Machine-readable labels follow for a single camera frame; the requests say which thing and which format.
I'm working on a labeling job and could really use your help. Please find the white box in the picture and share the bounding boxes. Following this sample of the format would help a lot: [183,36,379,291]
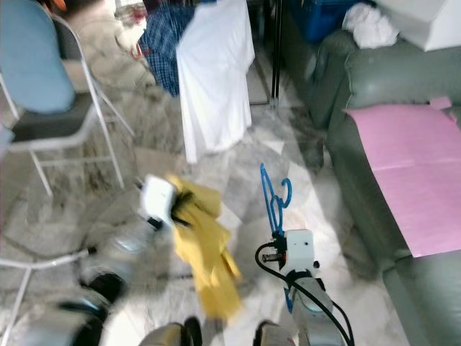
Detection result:
[378,0,461,53]

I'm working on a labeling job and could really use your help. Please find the white shirt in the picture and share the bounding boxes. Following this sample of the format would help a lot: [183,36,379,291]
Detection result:
[176,0,256,165]

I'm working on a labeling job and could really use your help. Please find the grey-green sofa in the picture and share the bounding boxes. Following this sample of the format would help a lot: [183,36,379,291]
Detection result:
[277,25,461,346]

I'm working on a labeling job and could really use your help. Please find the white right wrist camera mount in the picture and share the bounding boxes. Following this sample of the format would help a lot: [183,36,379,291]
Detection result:
[285,229,316,275]

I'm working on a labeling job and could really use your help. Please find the blue plaid shirt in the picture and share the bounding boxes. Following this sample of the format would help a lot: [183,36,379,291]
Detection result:
[140,4,195,98]

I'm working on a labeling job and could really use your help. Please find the robot right leg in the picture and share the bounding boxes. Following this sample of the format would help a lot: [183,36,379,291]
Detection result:
[252,321,292,346]

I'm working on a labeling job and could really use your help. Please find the blue plastic clothes hanger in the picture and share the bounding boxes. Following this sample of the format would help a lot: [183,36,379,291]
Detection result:
[259,162,295,314]

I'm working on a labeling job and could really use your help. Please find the robot left leg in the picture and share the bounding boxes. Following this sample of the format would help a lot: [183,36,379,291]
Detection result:
[137,317,202,346]

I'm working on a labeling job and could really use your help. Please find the white crumpled cloth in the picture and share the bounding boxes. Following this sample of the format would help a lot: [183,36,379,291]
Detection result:
[342,4,400,50]

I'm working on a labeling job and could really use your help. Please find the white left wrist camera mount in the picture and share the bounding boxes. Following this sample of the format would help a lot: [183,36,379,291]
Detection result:
[140,175,177,226]

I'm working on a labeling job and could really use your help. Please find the black clothes drying rack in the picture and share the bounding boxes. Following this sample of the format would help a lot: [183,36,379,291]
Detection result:
[249,0,286,110]

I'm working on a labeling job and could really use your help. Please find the blue storage bin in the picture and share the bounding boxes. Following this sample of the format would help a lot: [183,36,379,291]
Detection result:
[285,0,357,43]

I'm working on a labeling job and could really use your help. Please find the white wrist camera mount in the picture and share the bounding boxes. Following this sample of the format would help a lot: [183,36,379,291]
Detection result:
[140,175,177,226]
[285,229,316,275]

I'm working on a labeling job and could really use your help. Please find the yellow polo shirt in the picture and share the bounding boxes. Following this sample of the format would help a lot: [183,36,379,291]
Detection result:
[166,173,242,321]

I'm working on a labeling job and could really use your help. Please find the light blue cushion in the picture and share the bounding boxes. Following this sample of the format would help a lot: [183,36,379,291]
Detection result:
[0,0,76,115]

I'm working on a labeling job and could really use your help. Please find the pink mat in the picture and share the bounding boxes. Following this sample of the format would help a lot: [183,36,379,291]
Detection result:
[344,97,461,259]

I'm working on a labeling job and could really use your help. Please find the robot leg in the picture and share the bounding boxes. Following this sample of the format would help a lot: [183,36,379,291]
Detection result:
[137,317,202,346]
[252,321,292,346]

